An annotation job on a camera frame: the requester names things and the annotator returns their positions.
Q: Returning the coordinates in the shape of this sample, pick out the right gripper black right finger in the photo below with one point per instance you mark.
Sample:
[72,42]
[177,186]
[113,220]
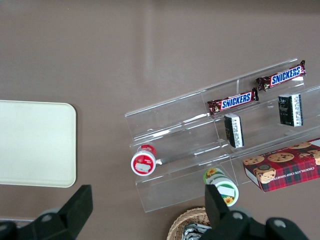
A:
[220,217]

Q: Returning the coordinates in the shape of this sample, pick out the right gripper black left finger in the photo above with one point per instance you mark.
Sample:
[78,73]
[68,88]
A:
[72,215]

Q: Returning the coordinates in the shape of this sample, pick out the silver foil tray stack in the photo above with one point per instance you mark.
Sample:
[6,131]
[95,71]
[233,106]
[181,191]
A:
[196,231]

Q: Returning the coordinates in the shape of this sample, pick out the light wicker basket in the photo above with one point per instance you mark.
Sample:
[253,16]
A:
[180,222]

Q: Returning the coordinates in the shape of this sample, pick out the cream plastic tray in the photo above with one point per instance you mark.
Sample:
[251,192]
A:
[35,142]

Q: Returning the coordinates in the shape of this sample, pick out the green sunflower cup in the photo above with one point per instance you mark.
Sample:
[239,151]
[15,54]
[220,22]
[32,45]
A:
[225,190]

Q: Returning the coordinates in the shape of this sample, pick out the red tartan cookie box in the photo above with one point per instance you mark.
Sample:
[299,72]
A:
[287,170]

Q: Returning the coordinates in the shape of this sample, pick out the red lidded cup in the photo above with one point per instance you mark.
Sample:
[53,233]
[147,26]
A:
[143,162]

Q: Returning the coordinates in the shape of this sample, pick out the black chocolate box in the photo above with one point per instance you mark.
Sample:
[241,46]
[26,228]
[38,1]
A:
[290,110]
[234,130]

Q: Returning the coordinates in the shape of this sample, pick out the clear acrylic tiered stand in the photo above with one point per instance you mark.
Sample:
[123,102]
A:
[175,125]

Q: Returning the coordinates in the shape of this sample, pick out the Snickers chocolate bar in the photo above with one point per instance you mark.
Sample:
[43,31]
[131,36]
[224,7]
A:
[282,76]
[233,101]

